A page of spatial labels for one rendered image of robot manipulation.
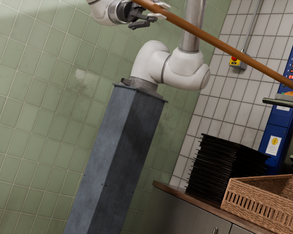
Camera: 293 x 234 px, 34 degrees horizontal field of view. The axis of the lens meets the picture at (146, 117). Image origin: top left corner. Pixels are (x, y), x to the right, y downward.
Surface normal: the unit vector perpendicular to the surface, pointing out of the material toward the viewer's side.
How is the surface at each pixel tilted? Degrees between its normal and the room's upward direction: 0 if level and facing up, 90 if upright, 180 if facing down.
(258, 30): 90
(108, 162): 90
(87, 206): 90
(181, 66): 122
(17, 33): 90
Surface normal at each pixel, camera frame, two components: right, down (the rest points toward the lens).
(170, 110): 0.58, 0.16
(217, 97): -0.75, -0.29
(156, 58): -0.22, -0.22
